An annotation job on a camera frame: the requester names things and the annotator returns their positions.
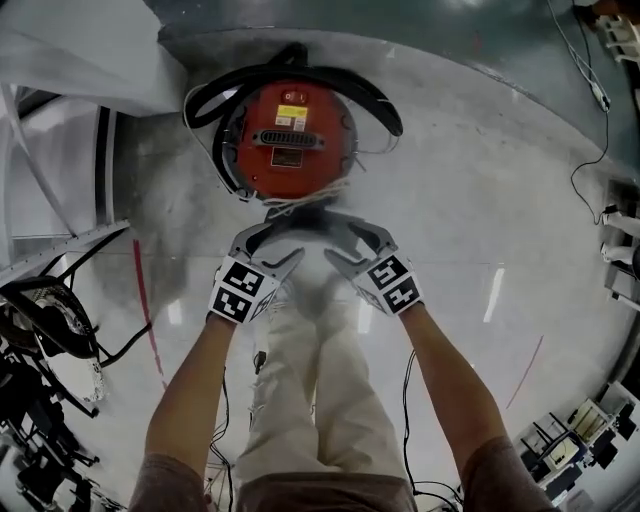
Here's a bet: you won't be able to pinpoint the white vacuum cord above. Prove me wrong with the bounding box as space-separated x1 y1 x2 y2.
182 84 352 217

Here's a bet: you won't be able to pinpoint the person's right white shoe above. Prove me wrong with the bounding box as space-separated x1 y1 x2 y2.
319 272 362 321

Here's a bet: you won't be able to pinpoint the red vacuum cleaner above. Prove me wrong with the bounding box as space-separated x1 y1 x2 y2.
219 78 362 202

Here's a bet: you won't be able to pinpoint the black vacuum hose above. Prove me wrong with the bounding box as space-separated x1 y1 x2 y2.
182 42 405 202

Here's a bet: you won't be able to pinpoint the person's cream trousers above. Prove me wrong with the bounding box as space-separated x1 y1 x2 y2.
233 279 412 484

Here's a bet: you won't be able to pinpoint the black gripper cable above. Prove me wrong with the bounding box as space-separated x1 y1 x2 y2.
401 348 467 512
206 349 237 512

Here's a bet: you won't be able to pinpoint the person's left forearm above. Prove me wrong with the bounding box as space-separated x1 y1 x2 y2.
144 311 242 477

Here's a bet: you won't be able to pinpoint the person's right forearm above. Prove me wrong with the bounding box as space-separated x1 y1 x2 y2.
397 301 505 474

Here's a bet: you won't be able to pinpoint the red floor tape strip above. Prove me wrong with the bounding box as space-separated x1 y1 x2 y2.
131 238 169 390
504 334 546 411

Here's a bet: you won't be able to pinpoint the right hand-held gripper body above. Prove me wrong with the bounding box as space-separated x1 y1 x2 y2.
351 238 427 318

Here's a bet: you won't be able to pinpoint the black floor cable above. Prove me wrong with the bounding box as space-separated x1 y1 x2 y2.
569 0 615 227

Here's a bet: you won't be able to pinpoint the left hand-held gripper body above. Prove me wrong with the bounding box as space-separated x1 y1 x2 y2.
206 241 282 327

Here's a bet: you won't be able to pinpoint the white metal shelf rack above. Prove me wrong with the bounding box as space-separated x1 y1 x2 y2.
0 79 132 287

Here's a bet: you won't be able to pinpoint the white floor cable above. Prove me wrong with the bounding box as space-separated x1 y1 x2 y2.
546 0 602 92

